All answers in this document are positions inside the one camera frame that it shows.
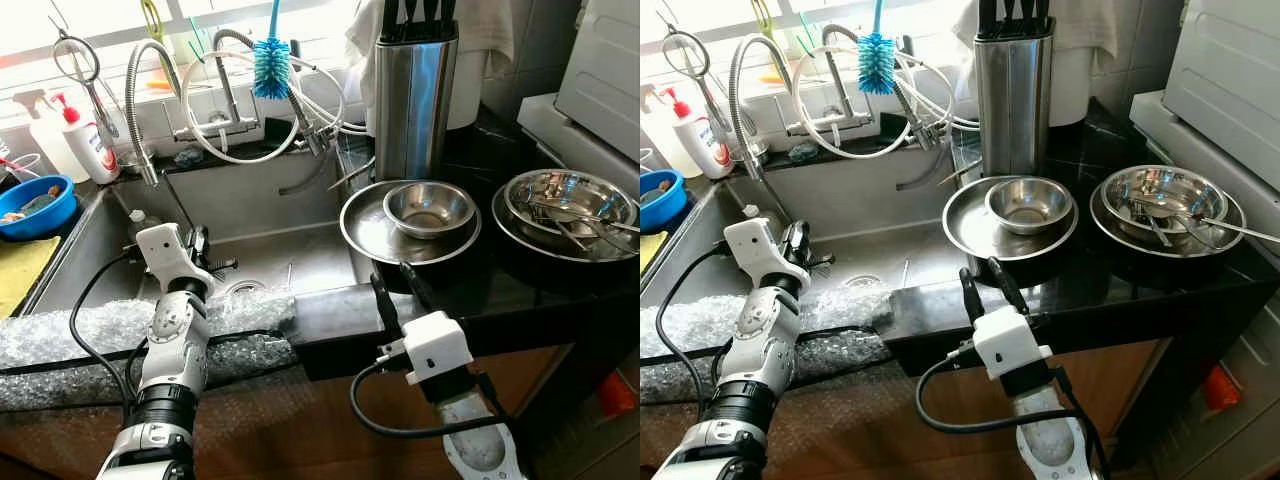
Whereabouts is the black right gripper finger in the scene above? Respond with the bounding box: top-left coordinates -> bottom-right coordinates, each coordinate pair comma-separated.
370,273 -> 403,336
400,262 -> 439,316
959,266 -> 986,326
988,256 -> 1031,313

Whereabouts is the wide steel plate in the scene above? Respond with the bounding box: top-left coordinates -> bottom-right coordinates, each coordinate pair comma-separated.
942,175 -> 1079,261
1090,178 -> 1247,259
339,180 -> 483,266
491,175 -> 641,264

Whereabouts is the stainless steel sink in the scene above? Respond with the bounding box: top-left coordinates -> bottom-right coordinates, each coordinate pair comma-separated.
650,150 -> 981,306
20,150 -> 376,316

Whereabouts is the clear bubble wrap sheet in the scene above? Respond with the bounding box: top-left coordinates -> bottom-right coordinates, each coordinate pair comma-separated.
640,285 -> 894,401
0,290 -> 298,411

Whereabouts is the white soap bottle red pump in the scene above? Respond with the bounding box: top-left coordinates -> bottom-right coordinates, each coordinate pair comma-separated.
50,92 -> 121,186
664,86 -> 731,181

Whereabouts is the blue plastic bowl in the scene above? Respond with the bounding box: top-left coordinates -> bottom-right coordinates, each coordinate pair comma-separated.
0,175 -> 79,242
640,168 -> 688,233

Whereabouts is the flexible steel faucet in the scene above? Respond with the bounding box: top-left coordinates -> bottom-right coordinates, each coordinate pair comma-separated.
728,35 -> 791,181
125,40 -> 186,187

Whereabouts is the yellow dish cloth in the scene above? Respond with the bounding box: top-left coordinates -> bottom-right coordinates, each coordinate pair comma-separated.
0,235 -> 63,321
640,230 -> 669,276

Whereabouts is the long steel spoon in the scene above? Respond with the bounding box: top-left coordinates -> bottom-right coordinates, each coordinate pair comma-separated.
1130,195 -> 1280,249
525,195 -> 641,253

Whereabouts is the white spray bottle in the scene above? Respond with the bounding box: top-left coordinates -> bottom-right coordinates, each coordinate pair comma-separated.
640,84 -> 676,171
12,88 -> 66,181

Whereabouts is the large steel bowl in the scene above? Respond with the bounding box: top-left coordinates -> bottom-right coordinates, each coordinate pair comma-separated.
1100,165 -> 1229,241
503,168 -> 639,241

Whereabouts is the steel knife block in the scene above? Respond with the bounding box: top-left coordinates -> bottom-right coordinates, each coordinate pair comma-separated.
973,22 -> 1056,179
373,22 -> 461,183

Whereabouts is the blue bottle brush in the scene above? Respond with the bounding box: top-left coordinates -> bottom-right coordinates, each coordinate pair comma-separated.
857,0 -> 898,97
251,0 -> 293,101

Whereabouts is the orange plastic object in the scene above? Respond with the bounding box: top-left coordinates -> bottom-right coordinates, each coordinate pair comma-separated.
1205,362 -> 1244,411
598,370 -> 638,419

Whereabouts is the white hanging towel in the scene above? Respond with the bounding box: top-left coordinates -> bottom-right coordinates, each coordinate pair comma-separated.
345,0 -> 516,131
952,0 -> 1116,129

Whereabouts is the white ribbed appliance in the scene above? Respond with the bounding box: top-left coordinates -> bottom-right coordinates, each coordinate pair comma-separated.
555,0 -> 641,136
1163,0 -> 1280,161

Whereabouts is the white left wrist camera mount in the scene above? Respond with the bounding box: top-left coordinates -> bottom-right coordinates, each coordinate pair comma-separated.
134,222 -> 216,296
723,217 -> 813,293

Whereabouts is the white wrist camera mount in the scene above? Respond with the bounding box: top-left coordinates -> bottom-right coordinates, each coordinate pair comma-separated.
972,306 -> 1053,381
134,222 -> 216,296
402,311 -> 475,386
723,217 -> 813,293

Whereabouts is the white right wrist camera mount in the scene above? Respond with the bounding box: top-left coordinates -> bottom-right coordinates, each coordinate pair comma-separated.
402,311 -> 475,386
972,306 -> 1053,381

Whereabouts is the steel wall tap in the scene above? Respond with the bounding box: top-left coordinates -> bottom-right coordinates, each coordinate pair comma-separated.
775,25 -> 941,151
165,28 -> 331,156

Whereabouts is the steel wire strainer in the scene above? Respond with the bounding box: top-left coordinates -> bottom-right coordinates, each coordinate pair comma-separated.
50,15 -> 121,141
660,10 -> 731,136

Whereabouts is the green handled peeler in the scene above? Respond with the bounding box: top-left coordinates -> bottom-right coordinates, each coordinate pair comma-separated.
140,0 -> 169,51
752,0 -> 781,46

